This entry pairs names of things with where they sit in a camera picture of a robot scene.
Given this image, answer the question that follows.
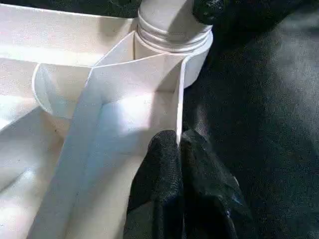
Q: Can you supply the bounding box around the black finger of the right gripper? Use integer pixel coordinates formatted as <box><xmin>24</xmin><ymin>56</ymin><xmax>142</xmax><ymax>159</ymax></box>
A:
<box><xmin>192</xmin><ymin>0</ymin><xmax>240</xmax><ymax>25</ymax></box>

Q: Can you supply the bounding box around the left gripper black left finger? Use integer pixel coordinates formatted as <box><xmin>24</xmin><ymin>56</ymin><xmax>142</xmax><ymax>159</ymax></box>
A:
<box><xmin>122</xmin><ymin>130</ymin><xmax>184</xmax><ymax>239</ymax></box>

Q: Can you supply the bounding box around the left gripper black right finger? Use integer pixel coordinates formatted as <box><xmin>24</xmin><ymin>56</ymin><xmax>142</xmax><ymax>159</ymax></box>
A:
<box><xmin>179</xmin><ymin>129</ymin><xmax>255</xmax><ymax>239</ymax></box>

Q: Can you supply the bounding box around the white plastic table leg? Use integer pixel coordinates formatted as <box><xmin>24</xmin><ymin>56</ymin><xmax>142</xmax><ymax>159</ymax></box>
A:
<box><xmin>135</xmin><ymin>0</ymin><xmax>214</xmax><ymax>54</ymax></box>

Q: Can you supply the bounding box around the white plastic table top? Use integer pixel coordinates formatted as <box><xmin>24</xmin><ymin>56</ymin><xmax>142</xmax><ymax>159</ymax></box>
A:
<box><xmin>0</xmin><ymin>2</ymin><xmax>215</xmax><ymax>239</ymax></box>

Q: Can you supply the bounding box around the black work mat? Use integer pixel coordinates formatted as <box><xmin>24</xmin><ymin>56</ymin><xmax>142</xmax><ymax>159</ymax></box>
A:
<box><xmin>0</xmin><ymin>0</ymin><xmax>319</xmax><ymax>239</ymax></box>

